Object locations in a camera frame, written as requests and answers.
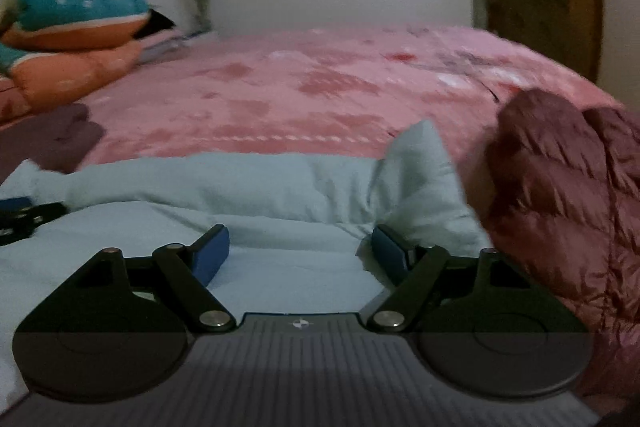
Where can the orange lower pillow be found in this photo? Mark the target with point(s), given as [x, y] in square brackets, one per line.
[75, 72]

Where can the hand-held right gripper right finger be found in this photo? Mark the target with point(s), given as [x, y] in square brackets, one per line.
[392, 257]

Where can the orange and teal pillow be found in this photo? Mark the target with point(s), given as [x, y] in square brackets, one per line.
[75, 14]

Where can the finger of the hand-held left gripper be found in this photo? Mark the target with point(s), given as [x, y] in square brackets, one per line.
[30, 214]

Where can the wooden dresser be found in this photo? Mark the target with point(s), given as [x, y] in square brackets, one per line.
[545, 17]

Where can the pink printed pillow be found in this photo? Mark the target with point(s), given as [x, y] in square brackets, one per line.
[10, 104]

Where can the pink printed bed sheet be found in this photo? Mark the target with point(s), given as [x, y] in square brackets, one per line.
[320, 97]

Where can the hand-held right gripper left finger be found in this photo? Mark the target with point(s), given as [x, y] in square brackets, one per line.
[210, 257]

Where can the dark purple down jacket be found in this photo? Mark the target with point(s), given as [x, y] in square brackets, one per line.
[55, 137]

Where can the light blue padded jacket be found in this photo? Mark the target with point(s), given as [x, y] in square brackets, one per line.
[250, 192]

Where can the maroon down jacket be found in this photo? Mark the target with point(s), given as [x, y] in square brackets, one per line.
[565, 207]

